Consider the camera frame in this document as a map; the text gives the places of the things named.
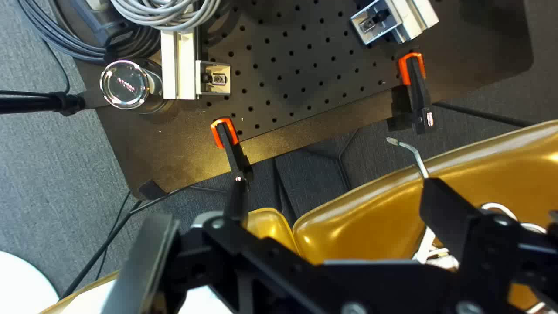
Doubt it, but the coiled grey cable bundle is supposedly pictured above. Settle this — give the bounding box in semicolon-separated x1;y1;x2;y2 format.
108;0;224;31

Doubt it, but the grey cable run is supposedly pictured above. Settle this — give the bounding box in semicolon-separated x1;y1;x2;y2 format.
16;0;128;64

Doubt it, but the black orange bar clamp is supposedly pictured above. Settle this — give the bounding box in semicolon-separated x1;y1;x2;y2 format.
210;116;257;224
387;50;436;135

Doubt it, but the black floor cable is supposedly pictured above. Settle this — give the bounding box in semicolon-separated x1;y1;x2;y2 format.
60;179;176;299

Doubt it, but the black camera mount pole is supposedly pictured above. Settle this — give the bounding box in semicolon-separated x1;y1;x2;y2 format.
0;88;89;118

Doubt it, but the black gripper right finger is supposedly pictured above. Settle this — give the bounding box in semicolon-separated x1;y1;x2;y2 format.
419;176;558;314

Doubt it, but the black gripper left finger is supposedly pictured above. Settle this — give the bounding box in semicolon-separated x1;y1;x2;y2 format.
101;210;328;314

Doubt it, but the aluminium rail with knob block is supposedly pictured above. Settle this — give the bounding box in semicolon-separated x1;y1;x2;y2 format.
349;0;442;46
159;27;234;101

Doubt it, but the black perforated breadboard table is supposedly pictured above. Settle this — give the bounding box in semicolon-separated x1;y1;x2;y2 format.
75;0;536;198

